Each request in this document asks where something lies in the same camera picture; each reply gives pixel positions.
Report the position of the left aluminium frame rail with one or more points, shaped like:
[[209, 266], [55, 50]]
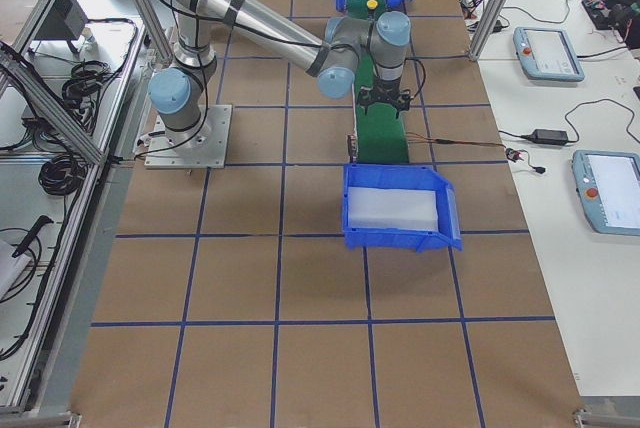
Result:
[[70, 73]]

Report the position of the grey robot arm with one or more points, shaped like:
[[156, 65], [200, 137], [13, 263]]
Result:
[[359, 58]]

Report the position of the green conveyor belt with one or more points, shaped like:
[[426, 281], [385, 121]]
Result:
[[378, 136]]

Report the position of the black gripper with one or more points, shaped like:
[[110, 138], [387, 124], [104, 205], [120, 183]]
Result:
[[386, 86]]

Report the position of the aluminium frame post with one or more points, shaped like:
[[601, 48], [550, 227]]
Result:
[[484, 28]]

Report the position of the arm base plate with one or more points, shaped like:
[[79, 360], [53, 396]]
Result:
[[215, 140]]

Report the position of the near teach pendant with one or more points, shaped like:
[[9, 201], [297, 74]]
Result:
[[607, 184]]

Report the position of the black power adapter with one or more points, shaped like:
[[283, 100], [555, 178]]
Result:
[[547, 137]]

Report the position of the teach pendant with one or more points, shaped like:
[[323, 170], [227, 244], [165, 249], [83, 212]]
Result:
[[547, 55], [607, 184]]

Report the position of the right blue plastic bin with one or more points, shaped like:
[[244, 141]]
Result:
[[415, 177]]

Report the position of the far teach pendant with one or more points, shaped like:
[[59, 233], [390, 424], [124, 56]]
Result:
[[547, 55]]

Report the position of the right white foam pad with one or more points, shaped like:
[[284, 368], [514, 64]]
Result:
[[405, 209]]

